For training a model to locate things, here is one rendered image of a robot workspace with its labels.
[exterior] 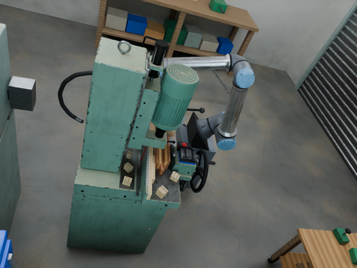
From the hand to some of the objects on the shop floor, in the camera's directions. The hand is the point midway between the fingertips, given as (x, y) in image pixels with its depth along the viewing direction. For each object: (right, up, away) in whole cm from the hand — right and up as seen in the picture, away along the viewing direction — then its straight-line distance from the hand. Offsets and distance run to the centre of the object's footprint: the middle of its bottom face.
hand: (186, 118), depth 177 cm
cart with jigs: (+100, -145, +66) cm, 188 cm away
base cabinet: (-60, -81, +58) cm, 117 cm away
